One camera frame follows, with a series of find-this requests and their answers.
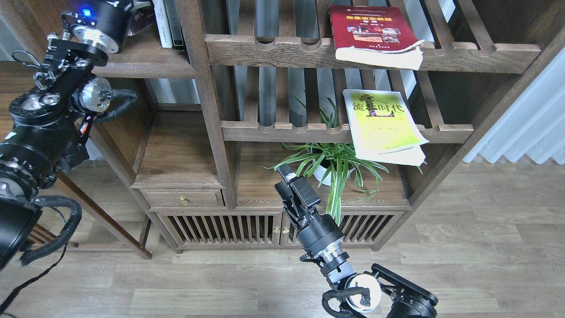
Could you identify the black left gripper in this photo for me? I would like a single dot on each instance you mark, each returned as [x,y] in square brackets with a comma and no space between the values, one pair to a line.
[103,24]

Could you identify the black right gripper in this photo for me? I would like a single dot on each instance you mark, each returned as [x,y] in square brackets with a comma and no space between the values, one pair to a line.
[319,235]

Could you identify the maroon book white characters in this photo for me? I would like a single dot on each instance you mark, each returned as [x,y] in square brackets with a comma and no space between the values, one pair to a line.
[144,16]

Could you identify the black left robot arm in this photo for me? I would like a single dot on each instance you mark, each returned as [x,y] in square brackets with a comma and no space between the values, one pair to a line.
[53,120]

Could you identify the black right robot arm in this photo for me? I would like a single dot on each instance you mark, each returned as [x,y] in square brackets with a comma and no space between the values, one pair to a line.
[351,294]

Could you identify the white plant pot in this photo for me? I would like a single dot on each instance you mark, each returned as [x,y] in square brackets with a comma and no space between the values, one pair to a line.
[329,170]

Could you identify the green spider plant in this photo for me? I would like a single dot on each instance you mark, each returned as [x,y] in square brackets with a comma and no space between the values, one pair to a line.
[341,152]

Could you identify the white upright book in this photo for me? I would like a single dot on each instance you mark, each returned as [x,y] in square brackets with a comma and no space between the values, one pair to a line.
[162,23]

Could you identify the dark green upright book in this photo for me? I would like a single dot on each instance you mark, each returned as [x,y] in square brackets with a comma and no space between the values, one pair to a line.
[178,42]

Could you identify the yellow-green book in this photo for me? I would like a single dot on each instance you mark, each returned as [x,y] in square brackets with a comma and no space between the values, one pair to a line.
[382,128]

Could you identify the brass drawer knob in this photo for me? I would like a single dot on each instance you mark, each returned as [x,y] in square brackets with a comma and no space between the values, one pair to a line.
[184,201]

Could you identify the dark wooden bookshelf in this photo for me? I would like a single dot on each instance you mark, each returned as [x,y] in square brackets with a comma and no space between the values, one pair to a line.
[208,120]

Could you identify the red book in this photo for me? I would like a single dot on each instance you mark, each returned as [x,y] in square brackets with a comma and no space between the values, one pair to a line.
[377,36]

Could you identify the white curtain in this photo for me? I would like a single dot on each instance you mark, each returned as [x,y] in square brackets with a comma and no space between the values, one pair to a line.
[534,125]

